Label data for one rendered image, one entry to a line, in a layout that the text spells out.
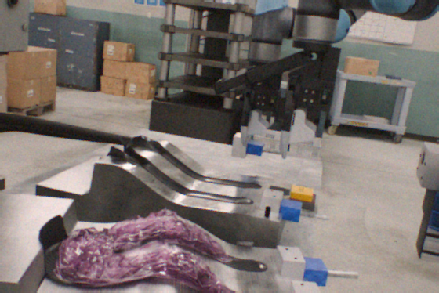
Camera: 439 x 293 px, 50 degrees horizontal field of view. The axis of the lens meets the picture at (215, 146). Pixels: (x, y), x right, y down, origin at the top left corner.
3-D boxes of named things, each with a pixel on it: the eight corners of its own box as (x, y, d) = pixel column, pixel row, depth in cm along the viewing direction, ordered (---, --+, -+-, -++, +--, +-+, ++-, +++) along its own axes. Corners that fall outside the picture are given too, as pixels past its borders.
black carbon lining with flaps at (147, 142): (262, 193, 106) (268, 152, 104) (249, 218, 91) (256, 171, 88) (120, 164, 113) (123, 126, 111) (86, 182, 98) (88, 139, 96)
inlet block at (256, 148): (283, 160, 122) (287, 141, 121) (281, 165, 117) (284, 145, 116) (234, 152, 125) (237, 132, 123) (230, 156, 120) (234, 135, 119)
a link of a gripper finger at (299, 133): (310, 163, 82) (319, 111, 82) (276, 157, 83) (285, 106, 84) (310, 164, 85) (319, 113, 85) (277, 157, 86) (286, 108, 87)
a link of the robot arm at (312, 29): (294, 13, 80) (297, 16, 88) (289, 41, 81) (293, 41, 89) (339, 19, 79) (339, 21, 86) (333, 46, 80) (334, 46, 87)
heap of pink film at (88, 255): (230, 251, 78) (237, 207, 76) (242, 315, 61) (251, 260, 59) (71, 236, 76) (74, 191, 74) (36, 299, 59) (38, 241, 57)
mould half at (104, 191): (286, 218, 112) (295, 164, 109) (272, 266, 87) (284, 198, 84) (96, 178, 122) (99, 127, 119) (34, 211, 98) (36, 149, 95)
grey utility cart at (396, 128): (393, 138, 696) (407, 74, 673) (402, 145, 645) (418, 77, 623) (318, 127, 706) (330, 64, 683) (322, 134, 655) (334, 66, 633)
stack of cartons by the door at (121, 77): (155, 99, 777) (160, 47, 757) (148, 100, 746) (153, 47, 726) (108, 91, 795) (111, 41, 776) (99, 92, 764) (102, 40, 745)
